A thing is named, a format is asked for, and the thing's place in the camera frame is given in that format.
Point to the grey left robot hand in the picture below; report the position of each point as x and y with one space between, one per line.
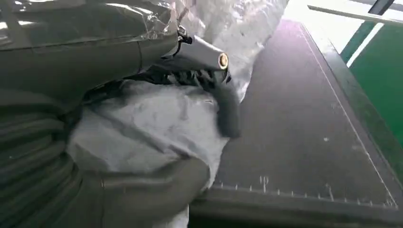
78 63

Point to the pale grey parcel bag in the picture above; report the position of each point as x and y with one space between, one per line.
141 132

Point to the ribbed grey left arm sleeve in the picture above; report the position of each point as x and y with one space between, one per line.
28 157

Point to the clear bubble wrap parcel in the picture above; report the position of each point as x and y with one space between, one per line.
239 34

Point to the dark cutting mat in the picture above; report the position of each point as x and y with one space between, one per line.
296 132

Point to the pale metal bar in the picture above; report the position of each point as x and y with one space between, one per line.
352 14

